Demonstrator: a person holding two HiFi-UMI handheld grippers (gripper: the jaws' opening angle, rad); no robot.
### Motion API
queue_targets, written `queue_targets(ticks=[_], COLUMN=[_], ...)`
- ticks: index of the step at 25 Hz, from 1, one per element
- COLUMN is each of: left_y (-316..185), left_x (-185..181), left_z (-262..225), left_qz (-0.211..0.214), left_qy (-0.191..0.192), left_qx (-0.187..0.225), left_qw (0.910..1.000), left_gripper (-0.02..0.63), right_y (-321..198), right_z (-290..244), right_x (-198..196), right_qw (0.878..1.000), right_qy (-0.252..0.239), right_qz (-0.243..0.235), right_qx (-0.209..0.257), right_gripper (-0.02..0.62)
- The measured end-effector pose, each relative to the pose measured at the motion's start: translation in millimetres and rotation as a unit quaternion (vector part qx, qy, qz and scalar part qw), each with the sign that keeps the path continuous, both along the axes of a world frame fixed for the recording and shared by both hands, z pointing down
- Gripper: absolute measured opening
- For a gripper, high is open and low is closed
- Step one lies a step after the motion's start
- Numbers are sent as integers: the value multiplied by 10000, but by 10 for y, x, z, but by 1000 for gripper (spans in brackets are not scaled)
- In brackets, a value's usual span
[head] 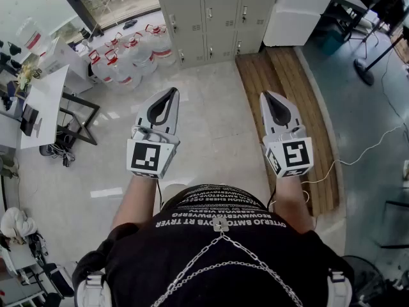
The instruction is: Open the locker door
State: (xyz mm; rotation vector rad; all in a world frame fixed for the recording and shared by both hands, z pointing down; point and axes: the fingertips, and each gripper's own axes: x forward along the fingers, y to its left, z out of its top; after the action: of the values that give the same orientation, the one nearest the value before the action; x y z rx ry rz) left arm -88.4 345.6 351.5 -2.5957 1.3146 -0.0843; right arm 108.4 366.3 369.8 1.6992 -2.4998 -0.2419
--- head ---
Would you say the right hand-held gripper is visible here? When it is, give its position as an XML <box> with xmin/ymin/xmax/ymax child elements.
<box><xmin>259</xmin><ymin>90</ymin><xmax>316</xmax><ymax>179</ymax></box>

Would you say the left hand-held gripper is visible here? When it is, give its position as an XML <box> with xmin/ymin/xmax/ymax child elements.
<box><xmin>126</xmin><ymin>87</ymin><xmax>181</xmax><ymax>180</ymax></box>

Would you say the bank of grey locker doors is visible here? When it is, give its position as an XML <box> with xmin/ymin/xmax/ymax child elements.
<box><xmin>153</xmin><ymin>0</ymin><xmax>282</xmax><ymax>70</ymax></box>

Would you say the person's right forearm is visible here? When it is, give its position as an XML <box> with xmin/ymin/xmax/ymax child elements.
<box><xmin>272</xmin><ymin>173</ymin><xmax>316</xmax><ymax>235</ymax></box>

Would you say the person's left forearm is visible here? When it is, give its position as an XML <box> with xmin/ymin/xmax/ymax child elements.
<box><xmin>111</xmin><ymin>173</ymin><xmax>161</xmax><ymax>229</ymax></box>

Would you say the wooden slat platform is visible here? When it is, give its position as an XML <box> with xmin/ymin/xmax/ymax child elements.
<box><xmin>235</xmin><ymin>46</ymin><xmax>340</xmax><ymax>217</ymax></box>

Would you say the teal bin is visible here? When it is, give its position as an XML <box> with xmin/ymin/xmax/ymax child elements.
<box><xmin>321</xmin><ymin>27</ymin><xmax>345</xmax><ymax>56</ymax></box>

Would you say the black floor stand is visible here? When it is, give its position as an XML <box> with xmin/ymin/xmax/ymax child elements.
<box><xmin>353</xmin><ymin>0</ymin><xmax>409</xmax><ymax>86</ymax></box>

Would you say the white cabinet block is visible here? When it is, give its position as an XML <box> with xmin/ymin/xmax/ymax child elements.
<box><xmin>263</xmin><ymin>0</ymin><xmax>369</xmax><ymax>48</ymax></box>

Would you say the white box unit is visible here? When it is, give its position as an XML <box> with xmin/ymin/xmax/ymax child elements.
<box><xmin>37</xmin><ymin>36</ymin><xmax>94</xmax><ymax>95</ymax></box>

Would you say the white table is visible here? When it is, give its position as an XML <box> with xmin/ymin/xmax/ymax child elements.
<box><xmin>20</xmin><ymin>63</ymin><xmax>70</xmax><ymax>150</ymax></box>

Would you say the black device on stand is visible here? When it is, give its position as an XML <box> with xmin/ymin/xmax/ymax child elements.
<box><xmin>19</xmin><ymin>103</ymin><xmax>43</xmax><ymax>139</ymax></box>

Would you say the yellow flower bunch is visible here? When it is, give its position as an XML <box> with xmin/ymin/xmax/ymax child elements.
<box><xmin>16</xmin><ymin>63</ymin><xmax>43</xmax><ymax>91</ymax></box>

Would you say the water jug on dispenser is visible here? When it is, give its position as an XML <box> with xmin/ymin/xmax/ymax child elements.
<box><xmin>15</xmin><ymin>17</ymin><xmax>52</xmax><ymax>56</ymax></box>

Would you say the person's black printed shirt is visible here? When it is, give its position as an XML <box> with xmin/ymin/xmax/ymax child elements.
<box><xmin>72</xmin><ymin>184</ymin><xmax>356</xmax><ymax>307</ymax></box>

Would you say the white bundled cloth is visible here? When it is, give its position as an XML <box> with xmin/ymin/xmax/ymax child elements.
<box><xmin>0</xmin><ymin>207</ymin><xmax>38</xmax><ymax>240</ymax></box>

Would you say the black floor fan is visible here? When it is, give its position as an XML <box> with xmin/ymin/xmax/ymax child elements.
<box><xmin>341</xmin><ymin>254</ymin><xmax>388</xmax><ymax>307</ymax></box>

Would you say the clear water jug red handle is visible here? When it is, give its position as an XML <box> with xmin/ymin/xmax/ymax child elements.
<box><xmin>104</xmin><ymin>49</ymin><xmax>143</xmax><ymax>90</ymax></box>
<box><xmin>122</xmin><ymin>31</ymin><xmax>158</xmax><ymax>77</ymax></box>
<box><xmin>105</xmin><ymin>31</ymin><xmax>126</xmax><ymax>53</ymax></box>
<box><xmin>144</xmin><ymin>23</ymin><xmax>177</xmax><ymax>67</ymax></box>
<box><xmin>87</xmin><ymin>49</ymin><xmax>110</xmax><ymax>83</ymax></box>

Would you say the black metal table frame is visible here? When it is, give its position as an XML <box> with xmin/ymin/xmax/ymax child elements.
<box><xmin>56</xmin><ymin>91</ymin><xmax>101</xmax><ymax>147</ymax></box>

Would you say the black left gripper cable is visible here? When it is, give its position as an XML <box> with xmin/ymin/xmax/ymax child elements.
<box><xmin>155</xmin><ymin>178</ymin><xmax>164</xmax><ymax>209</ymax></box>

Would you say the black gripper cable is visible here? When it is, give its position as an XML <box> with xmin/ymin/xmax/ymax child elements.
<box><xmin>155</xmin><ymin>178</ymin><xmax>164</xmax><ymax>209</ymax></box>
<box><xmin>265</xmin><ymin>183</ymin><xmax>278</xmax><ymax>211</ymax></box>

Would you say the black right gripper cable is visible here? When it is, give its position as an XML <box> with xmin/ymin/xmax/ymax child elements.
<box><xmin>265</xmin><ymin>183</ymin><xmax>278</xmax><ymax>211</ymax></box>

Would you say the white power cable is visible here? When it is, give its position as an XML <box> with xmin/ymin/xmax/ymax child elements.
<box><xmin>299</xmin><ymin>122</ymin><xmax>407</xmax><ymax>205</ymax></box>

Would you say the tangle of black cables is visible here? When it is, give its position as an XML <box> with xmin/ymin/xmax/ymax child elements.
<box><xmin>39</xmin><ymin>141</ymin><xmax>76</xmax><ymax>168</ymax></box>

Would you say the silver chain necklace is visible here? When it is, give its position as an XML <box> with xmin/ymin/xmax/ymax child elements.
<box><xmin>149</xmin><ymin>219</ymin><xmax>304</xmax><ymax>307</ymax></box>

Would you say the white harness strap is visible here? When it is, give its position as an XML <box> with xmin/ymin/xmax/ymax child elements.
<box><xmin>75</xmin><ymin>271</ymin><xmax>113</xmax><ymax>307</ymax></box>
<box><xmin>326</xmin><ymin>268</ymin><xmax>354</xmax><ymax>307</ymax></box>

